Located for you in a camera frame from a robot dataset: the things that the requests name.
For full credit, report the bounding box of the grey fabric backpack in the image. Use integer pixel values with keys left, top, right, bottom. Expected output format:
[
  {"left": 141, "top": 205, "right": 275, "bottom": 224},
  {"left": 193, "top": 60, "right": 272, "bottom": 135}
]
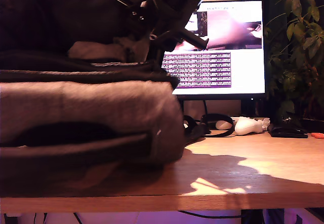
[{"left": 0, "top": 0, "right": 211, "bottom": 170}]

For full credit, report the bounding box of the white game controller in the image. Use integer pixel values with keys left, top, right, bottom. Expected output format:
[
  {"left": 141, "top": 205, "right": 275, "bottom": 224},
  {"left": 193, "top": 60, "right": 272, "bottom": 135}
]
[{"left": 234, "top": 117, "right": 264, "bottom": 136}]

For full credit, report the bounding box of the green leafy potted plant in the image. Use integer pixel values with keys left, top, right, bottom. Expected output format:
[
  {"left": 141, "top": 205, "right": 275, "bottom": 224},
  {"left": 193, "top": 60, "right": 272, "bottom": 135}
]
[{"left": 263, "top": 0, "right": 324, "bottom": 133}]

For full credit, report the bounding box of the black table leg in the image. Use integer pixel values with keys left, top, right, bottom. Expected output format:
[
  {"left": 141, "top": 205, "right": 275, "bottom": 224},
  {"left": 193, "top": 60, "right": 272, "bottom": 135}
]
[{"left": 241, "top": 210, "right": 265, "bottom": 224}]

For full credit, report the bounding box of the monitor showing camera feeds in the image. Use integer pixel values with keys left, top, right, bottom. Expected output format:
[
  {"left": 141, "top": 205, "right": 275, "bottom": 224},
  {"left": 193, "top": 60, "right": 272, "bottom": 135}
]
[{"left": 161, "top": 0, "right": 267, "bottom": 122}]

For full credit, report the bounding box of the black cable under table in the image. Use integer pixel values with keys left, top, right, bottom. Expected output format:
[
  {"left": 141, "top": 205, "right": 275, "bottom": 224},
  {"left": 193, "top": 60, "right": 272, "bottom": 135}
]
[{"left": 180, "top": 210, "right": 243, "bottom": 219}]

